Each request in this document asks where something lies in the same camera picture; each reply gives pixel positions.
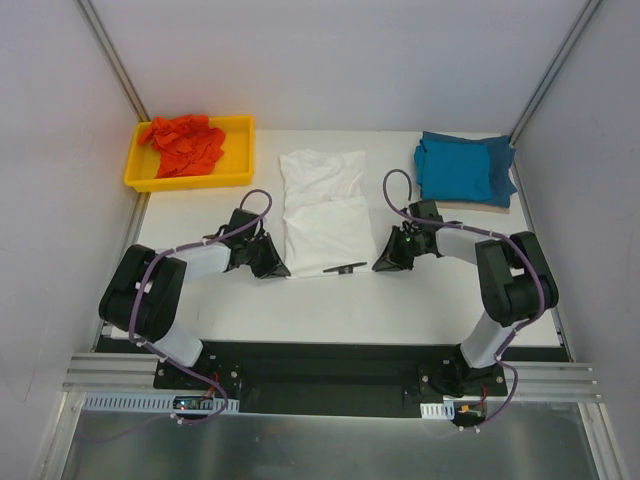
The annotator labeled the right grey cable duct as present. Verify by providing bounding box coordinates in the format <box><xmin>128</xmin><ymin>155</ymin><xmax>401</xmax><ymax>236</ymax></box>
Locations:
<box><xmin>420</xmin><ymin>401</ymin><xmax>455</xmax><ymax>421</ymax></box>

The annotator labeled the right aluminium frame post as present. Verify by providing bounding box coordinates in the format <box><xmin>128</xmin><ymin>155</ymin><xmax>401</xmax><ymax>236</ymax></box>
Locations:
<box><xmin>509</xmin><ymin>0</ymin><xmax>605</xmax><ymax>145</ymax></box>

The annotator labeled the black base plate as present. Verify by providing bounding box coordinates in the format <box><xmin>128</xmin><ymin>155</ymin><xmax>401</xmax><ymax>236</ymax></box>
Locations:
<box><xmin>94</xmin><ymin>339</ymin><xmax>574</xmax><ymax>416</ymax></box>

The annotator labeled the left aluminium frame post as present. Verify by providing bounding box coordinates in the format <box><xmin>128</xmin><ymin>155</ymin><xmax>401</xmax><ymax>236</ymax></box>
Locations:
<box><xmin>74</xmin><ymin>0</ymin><xmax>150</xmax><ymax>122</ymax></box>

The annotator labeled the orange t shirt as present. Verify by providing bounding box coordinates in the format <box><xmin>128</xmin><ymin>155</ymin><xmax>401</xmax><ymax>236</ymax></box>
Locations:
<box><xmin>137</xmin><ymin>115</ymin><xmax>226</xmax><ymax>179</ymax></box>

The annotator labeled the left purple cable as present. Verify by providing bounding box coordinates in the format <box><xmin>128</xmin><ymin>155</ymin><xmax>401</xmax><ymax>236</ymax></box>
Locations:
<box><xmin>128</xmin><ymin>188</ymin><xmax>274</xmax><ymax>426</ymax></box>

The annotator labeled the left grey cable duct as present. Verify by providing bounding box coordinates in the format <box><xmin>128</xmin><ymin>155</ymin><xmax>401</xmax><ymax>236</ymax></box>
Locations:
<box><xmin>83</xmin><ymin>393</ymin><xmax>240</xmax><ymax>415</ymax></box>

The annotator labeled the white t shirt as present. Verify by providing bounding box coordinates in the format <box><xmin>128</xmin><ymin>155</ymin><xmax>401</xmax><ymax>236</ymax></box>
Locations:
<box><xmin>279</xmin><ymin>150</ymin><xmax>377</xmax><ymax>279</ymax></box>

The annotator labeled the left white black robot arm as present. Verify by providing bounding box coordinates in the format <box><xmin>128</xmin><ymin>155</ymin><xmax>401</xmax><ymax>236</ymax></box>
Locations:
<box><xmin>98</xmin><ymin>208</ymin><xmax>290</xmax><ymax>389</ymax></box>

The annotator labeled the aluminium frame post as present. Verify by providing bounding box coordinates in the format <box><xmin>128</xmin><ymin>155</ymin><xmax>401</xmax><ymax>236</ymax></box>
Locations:
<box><xmin>74</xmin><ymin>0</ymin><xmax>150</xmax><ymax>122</ymax></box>
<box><xmin>509</xmin><ymin>0</ymin><xmax>605</xmax><ymax>145</ymax></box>

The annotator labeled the purple cable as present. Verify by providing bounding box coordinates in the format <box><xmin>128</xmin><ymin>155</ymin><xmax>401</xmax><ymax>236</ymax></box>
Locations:
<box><xmin>382</xmin><ymin>169</ymin><xmax>550</xmax><ymax>439</ymax></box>
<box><xmin>128</xmin><ymin>188</ymin><xmax>274</xmax><ymax>426</ymax></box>

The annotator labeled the front aluminium rail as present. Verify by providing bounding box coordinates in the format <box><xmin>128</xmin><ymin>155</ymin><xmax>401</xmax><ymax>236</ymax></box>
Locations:
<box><xmin>63</xmin><ymin>353</ymin><xmax>604</xmax><ymax>403</ymax></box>

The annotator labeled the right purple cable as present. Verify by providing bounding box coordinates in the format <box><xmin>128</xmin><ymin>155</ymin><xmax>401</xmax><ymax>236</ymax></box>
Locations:
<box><xmin>382</xmin><ymin>169</ymin><xmax>550</xmax><ymax>439</ymax></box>

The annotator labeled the folded blue t shirt stack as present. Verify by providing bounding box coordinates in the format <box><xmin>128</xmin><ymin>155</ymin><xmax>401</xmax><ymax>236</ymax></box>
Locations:
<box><xmin>414</xmin><ymin>131</ymin><xmax>517</xmax><ymax>209</ymax></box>

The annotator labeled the yellow plastic bin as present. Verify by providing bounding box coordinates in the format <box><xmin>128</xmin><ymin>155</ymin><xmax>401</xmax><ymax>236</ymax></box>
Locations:
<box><xmin>124</xmin><ymin>115</ymin><xmax>254</xmax><ymax>193</ymax></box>

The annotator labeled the grey cable duct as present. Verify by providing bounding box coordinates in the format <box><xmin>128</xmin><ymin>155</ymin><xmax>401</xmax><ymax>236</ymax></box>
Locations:
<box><xmin>420</xmin><ymin>401</ymin><xmax>455</xmax><ymax>421</ymax></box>
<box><xmin>83</xmin><ymin>393</ymin><xmax>240</xmax><ymax>415</ymax></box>

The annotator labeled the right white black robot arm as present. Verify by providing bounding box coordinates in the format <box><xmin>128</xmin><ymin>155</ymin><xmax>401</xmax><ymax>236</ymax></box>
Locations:
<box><xmin>372</xmin><ymin>200</ymin><xmax>559</xmax><ymax>397</ymax></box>

